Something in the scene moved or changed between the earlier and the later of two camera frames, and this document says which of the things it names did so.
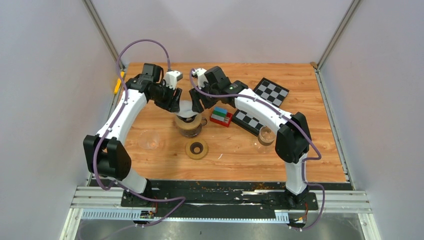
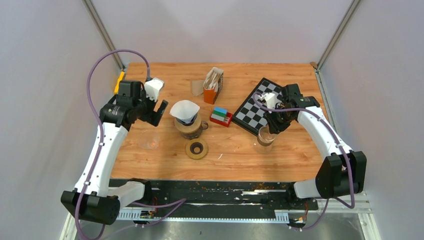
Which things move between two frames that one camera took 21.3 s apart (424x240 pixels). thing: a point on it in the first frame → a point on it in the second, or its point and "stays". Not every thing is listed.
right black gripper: x=196 y=96 → x=274 y=127
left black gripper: x=171 y=105 → x=150 y=117
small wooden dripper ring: x=196 y=149 stays
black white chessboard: x=268 y=90 stays
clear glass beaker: x=266 y=135 stays
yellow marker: x=118 y=83 stays
